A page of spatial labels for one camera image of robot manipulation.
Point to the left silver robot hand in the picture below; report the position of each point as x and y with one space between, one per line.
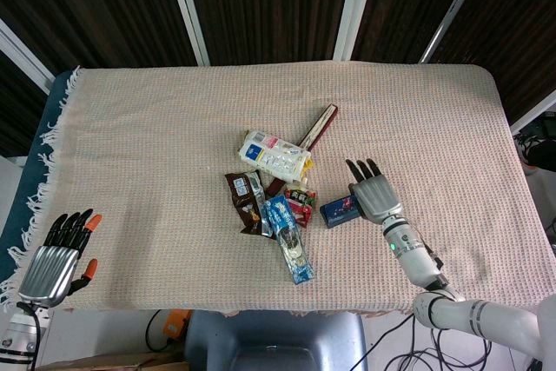
50 271

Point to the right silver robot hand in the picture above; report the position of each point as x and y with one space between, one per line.
377 197

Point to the blue grey box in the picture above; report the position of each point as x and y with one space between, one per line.
339 212

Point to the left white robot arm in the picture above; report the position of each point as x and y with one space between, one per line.
17 336

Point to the dark red long box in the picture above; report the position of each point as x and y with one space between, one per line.
323 121

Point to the yellow plastic packet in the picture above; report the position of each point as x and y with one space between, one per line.
307 169

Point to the red snack packet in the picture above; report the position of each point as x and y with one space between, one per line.
299 206

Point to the blue cookie package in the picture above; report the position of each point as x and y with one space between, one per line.
289 240

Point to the white snack bag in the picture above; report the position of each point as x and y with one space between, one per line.
271 156

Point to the brown snack wrapper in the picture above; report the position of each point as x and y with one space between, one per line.
245 201

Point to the teal table cover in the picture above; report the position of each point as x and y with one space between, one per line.
39 136

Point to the orange device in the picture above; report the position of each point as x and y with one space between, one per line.
176 327

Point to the black background equipment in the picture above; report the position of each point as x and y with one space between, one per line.
540 149

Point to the pink waffle blanket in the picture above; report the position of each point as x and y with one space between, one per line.
174 127

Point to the white frame post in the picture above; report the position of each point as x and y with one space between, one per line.
356 6
187 6
452 10
536 112
21 56

